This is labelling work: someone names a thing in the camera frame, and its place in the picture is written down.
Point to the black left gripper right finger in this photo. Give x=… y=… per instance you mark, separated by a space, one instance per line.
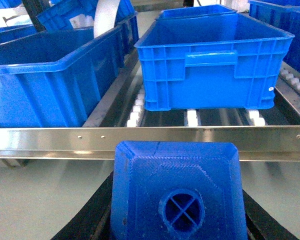
x=261 y=225

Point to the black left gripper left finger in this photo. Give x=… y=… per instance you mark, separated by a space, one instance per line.
x=92 y=222

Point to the blue rectangular plastic part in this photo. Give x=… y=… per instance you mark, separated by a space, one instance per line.
x=177 y=191

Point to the blue plastic crate left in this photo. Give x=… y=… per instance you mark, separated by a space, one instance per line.
x=56 y=79

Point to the blue plastic crate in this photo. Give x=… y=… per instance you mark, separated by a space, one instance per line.
x=56 y=79
x=218 y=61

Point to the blue plastic crate right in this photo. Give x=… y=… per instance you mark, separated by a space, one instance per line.
x=218 y=61

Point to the blue crate behind left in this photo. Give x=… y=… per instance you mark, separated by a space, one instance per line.
x=74 y=14

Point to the blue crate far left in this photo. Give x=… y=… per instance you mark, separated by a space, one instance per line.
x=10 y=33

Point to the blue crate far right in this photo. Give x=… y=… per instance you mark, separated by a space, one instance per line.
x=285 y=15

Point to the blue crate behind right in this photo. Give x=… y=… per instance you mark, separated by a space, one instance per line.
x=195 y=12

